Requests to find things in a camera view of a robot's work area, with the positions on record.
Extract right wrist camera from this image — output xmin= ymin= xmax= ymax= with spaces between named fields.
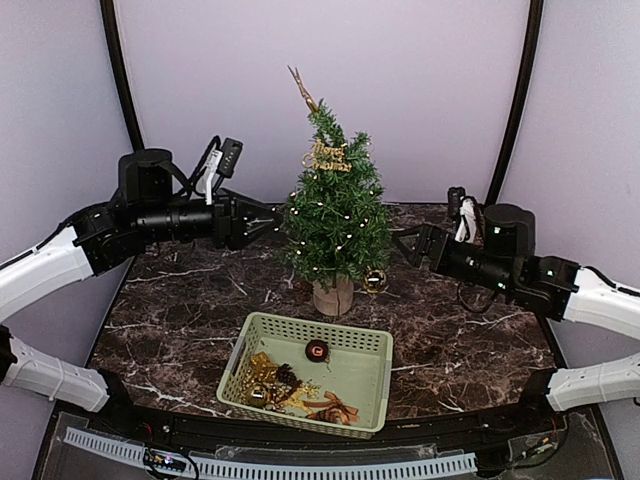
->
xmin=447 ymin=187 xmax=484 ymax=244

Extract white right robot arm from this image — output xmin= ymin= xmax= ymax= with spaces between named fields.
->
xmin=392 ymin=204 xmax=639 ymax=434

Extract black frame post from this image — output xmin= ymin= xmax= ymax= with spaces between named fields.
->
xmin=99 ymin=0 xmax=144 ymax=151
xmin=484 ymin=0 xmax=544 ymax=206

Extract right black frame post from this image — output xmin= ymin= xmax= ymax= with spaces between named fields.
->
xmin=484 ymin=0 xmax=544 ymax=206

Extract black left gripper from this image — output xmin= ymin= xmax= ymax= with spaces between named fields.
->
xmin=136 ymin=187 xmax=286 ymax=251

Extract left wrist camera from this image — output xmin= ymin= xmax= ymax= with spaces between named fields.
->
xmin=194 ymin=136 xmax=243 ymax=205

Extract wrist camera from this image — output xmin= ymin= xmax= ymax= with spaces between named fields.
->
xmin=194 ymin=136 xmax=243 ymax=205
xmin=447 ymin=187 xmax=484 ymax=244

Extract small green christmas tree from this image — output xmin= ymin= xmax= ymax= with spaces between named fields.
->
xmin=276 ymin=99 xmax=394 ymax=316

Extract white cable duct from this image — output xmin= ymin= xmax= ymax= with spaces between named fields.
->
xmin=63 ymin=427 xmax=478 ymax=479

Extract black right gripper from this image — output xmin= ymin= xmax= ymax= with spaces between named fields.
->
xmin=393 ymin=222 xmax=517 ymax=296

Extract brown bauble ornament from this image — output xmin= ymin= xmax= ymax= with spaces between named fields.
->
xmin=305 ymin=339 xmax=330 ymax=363

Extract left black frame post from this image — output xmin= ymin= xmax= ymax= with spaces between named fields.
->
xmin=99 ymin=0 xmax=144 ymax=151

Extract gold merry christmas sign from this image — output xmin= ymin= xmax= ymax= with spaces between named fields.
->
xmin=301 ymin=140 xmax=352 ymax=173

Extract brown pine cone ornament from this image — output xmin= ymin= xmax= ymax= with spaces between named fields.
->
xmin=276 ymin=363 xmax=302 ymax=390

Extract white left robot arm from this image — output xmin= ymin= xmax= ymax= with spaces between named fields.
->
xmin=1 ymin=139 xmax=282 ymax=436

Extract green plastic basket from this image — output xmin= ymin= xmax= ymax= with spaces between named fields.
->
xmin=216 ymin=312 xmax=393 ymax=439

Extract thin wire fairy lights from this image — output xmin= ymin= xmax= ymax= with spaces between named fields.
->
xmin=284 ymin=137 xmax=390 ymax=282

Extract black front table rail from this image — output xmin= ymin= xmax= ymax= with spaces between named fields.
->
xmin=89 ymin=394 xmax=566 ymax=454

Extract gold star tree topper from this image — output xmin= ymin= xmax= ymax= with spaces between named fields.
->
xmin=287 ymin=66 xmax=319 ymax=114

